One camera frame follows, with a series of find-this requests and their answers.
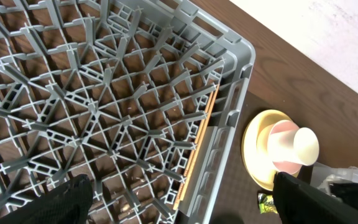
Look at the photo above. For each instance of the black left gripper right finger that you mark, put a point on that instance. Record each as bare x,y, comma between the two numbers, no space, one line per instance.
298,202

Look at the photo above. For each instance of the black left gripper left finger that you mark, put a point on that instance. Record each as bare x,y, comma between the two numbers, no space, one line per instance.
69,203

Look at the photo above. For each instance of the yellow pandan cake wrapper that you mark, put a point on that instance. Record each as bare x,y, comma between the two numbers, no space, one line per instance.
266,203

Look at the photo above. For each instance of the wooden chopstick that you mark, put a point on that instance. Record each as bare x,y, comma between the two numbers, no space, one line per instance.
200,146
194,152

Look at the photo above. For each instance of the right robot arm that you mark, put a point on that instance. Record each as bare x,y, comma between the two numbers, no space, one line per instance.
347,192

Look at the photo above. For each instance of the grey dishwasher rack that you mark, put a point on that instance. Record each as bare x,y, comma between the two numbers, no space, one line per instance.
143,97

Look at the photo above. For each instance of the pink plastic bowl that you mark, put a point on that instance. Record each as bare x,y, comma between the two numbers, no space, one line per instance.
283,166

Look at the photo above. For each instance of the yellow plastic plate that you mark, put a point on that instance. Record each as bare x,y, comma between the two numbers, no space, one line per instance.
254,149

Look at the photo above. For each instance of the cream plastic cup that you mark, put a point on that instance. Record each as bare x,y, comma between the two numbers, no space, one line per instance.
299,146

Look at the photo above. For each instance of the dark brown serving tray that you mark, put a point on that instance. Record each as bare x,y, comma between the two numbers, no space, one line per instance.
236,200

